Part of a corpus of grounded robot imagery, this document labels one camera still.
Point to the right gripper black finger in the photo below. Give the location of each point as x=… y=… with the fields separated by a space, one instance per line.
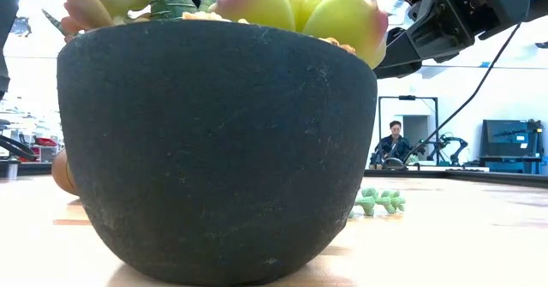
x=398 y=72
x=402 y=49

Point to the brown toy kiwi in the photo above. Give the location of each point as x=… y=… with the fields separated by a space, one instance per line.
x=62 y=173

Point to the black background robot arm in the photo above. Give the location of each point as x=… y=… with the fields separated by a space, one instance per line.
x=449 y=147

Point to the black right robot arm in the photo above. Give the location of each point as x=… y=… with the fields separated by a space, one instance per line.
x=501 y=0

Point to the beige pot gravel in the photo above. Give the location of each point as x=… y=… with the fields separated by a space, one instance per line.
x=201 y=16

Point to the striped green spiky succulent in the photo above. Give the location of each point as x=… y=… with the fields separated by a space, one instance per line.
x=169 y=0

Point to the yellow green succulent rosette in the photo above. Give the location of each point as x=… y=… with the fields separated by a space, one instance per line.
x=347 y=19

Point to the person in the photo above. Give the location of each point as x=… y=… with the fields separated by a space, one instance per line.
x=394 y=145

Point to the dark blue cabinet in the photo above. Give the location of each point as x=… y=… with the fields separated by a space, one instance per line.
x=505 y=137

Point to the trailing green bead strand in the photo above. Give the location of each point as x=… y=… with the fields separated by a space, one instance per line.
x=368 y=201

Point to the black round plant pot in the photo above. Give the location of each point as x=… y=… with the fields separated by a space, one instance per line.
x=214 y=150

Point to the red storage bin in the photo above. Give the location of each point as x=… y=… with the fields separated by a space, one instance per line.
x=45 y=141

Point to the black doorway frame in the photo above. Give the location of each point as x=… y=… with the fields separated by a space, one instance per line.
x=379 y=128

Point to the dark wall decoration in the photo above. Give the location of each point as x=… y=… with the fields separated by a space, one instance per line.
x=20 y=26

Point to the small silver post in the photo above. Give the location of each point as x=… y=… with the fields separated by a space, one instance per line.
x=12 y=169

